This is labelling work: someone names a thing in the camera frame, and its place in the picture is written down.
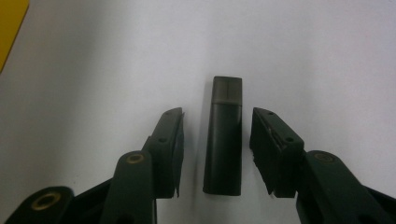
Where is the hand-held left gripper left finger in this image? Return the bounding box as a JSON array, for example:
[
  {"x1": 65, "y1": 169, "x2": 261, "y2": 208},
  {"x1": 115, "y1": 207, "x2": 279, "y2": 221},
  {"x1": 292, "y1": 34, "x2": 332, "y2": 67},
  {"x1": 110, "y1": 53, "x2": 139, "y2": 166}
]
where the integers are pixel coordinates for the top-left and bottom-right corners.
[{"x1": 98, "y1": 106, "x2": 185, "y2": 224}]

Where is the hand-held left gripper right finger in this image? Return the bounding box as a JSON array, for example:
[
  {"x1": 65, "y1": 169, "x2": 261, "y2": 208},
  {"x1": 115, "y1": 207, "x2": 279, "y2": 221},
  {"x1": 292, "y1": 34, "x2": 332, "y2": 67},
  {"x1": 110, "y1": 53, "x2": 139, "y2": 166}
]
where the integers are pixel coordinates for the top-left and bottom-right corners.
[{"x1": 248, "y1": 106, "x2": 396, "y2": 224}]

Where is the black usb stick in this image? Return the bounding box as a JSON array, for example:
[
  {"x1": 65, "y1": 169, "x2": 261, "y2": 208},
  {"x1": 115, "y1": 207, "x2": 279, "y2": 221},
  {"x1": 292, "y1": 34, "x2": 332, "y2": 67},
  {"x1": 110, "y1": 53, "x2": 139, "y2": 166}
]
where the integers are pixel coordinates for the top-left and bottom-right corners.
[{"x1": 202, "y1": 76, "x2": 243, "y2": 197}]

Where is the yellow black drawer organizer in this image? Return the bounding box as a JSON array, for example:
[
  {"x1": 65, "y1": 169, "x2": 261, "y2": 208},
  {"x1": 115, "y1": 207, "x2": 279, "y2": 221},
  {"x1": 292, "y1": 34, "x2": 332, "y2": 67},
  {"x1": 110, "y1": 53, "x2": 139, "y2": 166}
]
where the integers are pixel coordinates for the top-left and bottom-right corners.
[{"x1": 0, "y1": 0, "x2": 31, "y2": 75}]

